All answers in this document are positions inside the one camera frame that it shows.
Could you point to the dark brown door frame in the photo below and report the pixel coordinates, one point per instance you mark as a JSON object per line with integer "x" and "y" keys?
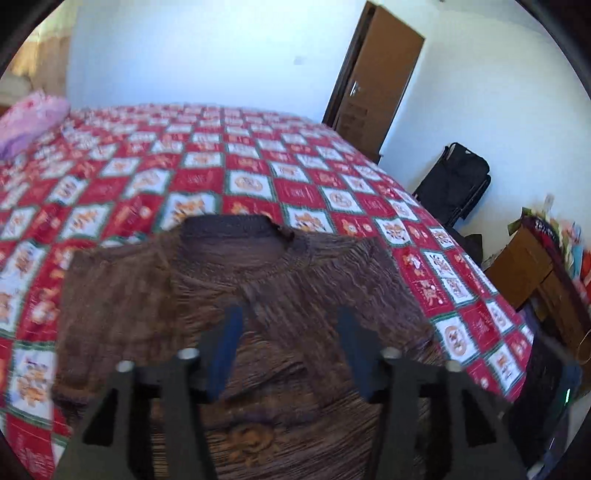
{"x": 348, "y": 69}

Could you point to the brown wooden door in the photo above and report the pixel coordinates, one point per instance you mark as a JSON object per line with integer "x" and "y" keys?
{"x": 378, "y": 78}

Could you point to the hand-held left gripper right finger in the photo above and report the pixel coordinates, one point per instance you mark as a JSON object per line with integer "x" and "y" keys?
{"x": 358, "y": 360}

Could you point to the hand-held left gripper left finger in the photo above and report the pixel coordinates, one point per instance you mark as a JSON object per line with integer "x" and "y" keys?
{"x": 228, "y": 355}

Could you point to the pile of colourful clothes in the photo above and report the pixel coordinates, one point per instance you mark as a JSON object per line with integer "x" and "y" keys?
{"x": 554, "y": 235}

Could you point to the pink pillow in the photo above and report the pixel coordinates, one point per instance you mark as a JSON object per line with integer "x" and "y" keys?
{"x": 27, "y": 120}

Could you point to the brown knitted sweater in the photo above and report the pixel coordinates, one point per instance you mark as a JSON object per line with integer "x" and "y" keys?
{"x": 286, "y": 295}

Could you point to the wooden desk with drawers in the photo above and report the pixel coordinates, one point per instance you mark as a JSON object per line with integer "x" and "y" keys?
{"x": 521, "y": 263}

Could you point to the red checkered printed blanket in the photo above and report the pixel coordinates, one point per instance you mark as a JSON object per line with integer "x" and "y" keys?
{"x": 258, "y": 152}

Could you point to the black folding chair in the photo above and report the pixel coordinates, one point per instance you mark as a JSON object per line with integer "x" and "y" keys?
{"x": 452, "y": 180}

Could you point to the beige curtain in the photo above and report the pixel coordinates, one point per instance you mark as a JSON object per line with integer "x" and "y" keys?
{"x": 46, "y": 64}

